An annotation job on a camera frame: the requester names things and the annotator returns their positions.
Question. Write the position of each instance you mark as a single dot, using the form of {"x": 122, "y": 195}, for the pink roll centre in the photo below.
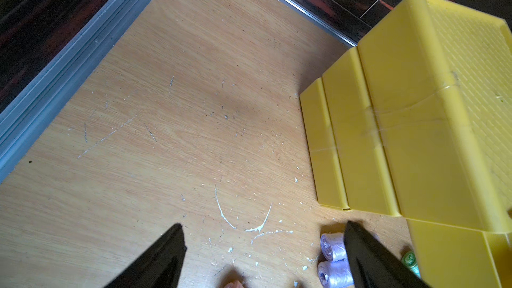
{"x": 234, "y": 284}

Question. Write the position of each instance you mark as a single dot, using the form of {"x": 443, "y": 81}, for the yellow drawer cabinet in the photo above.
{"x": 415, "y": 120}

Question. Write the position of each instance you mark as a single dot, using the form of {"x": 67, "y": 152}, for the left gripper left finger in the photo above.
{"x": 159, "y": 266}

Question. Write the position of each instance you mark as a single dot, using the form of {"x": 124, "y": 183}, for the purple roll upper back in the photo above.
{"x": 333, "y": 248}

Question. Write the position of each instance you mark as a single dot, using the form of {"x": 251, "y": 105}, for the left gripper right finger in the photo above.
{"x": 372, "y": 264}

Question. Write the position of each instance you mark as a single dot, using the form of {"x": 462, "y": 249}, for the purple roll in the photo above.
{"x": 333, "y": 248}
{"x": 335, "y": 274}

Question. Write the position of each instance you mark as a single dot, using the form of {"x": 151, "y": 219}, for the yellow top drawer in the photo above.
{"x": 455, "y": 257}

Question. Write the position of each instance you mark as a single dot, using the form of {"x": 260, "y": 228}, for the green roll top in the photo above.
{"x": 410, "y": 261}

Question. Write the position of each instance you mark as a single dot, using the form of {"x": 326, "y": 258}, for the purple roll upper front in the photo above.
{"x": 335, "y": 274}

